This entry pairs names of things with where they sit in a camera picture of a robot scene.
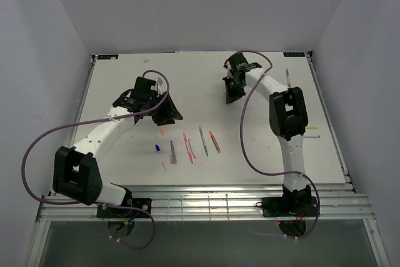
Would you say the green label clear pen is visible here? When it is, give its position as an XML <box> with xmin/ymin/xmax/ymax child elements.
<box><xmin>198</xmin><ymin>126</ymin><xmax>209</xmax><ymax>157</ymax></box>

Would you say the red highlighter pen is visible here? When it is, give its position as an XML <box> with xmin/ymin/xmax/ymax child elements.
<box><xmin>182</xmin><ymin>132</ymin><xmax>194</xmax><ymax>164</ymax></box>

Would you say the blue pen cap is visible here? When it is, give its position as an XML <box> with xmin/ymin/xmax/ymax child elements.
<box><xmin>155</xmin><ymin>144</ymin><xmax>161</xmax><ymax>153</ymax></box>

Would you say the purple highlighter pen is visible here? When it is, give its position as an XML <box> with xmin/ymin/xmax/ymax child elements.
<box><xmin>170</xmin><ymin>140</ymin><xmax>177</xmax><ymax>164</ymax></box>

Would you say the dark blue corner sticker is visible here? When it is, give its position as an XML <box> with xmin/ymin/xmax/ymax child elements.
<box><xmin>97</xmin><ymin>54</ymin><xmax>119</xmax><ymax>60</ymax></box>
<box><xmin>283</xmin><ymin>52</ymin><xmax>306</xmax><ymax>58</ymax></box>

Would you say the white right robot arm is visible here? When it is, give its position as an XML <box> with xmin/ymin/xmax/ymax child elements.
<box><xmin>222</xmin><ymin>64</ymin><xmax>311</xmax><ymax>215</ymax></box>

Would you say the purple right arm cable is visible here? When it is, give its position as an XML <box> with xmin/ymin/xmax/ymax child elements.
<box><xmin>223</xmin><ymin>50</ymin><xmax>321</xmax><ymax>240</ymax></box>

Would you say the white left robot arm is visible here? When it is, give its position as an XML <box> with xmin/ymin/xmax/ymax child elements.
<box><xmin>52</xmin><ymin>89</ymin><xmax>183</xmax><ymax>217</ymax></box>

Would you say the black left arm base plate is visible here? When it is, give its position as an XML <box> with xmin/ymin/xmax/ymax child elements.
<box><xmin>96</xmin><ymin>198</ymin><xmax>153</xmax><ymax>219</ymax></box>

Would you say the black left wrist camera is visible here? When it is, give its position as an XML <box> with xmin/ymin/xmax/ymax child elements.
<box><xmin>131</xmin><ymin>77</ymin><xmax>158</xmax><ymax>100</ymax></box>

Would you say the pink label clear pen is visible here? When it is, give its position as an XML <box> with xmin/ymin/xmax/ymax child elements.
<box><xmin>286</xmin><ymin>68</ymin><xmax>291</xmax><ymax>88</ymax></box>

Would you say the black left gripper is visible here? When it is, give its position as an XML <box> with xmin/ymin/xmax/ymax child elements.
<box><xmin>145</xmin><ymin>91</ymin><xmax>183</xmax><ymax>126</ymax></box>

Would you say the dark blue left corner sticker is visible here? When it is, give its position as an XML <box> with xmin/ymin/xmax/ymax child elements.
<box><xmin>97</xmin><ymin>54</ymin><xmax>119</xmax><ymax>60</ymax></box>

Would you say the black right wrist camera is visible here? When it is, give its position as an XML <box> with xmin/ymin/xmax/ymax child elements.
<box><xmin>227</xmin><ymin>53</ymin><xmax>248</xmax><ymax>69</ymax></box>

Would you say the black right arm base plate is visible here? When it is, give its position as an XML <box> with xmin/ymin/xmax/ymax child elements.
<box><xmin>261</xmin><ymin>188</ymin><xmax>319</xmax><ymax>217</ymax></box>

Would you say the aluminium frame rail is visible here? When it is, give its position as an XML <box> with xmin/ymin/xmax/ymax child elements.
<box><xmin>36</xmin><ymin>185</ymin><xmax>376</xmax><ymax>221</ymax></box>

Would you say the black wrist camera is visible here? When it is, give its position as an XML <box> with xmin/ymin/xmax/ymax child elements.
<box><xmin>227</xmin><ymin>53</ymin><xmax>248</xmax><ymax>69</ymax></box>
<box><xmin>131</xmin><ymin>77</ymin><xmax>158</xmax><ymax>100</ymax></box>

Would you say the orange highlighter pen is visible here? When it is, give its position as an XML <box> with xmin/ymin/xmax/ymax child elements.
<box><xmin>209</xmin><ymin>131</ymin><xmax>221</xmax><ymax>153</ymax></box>

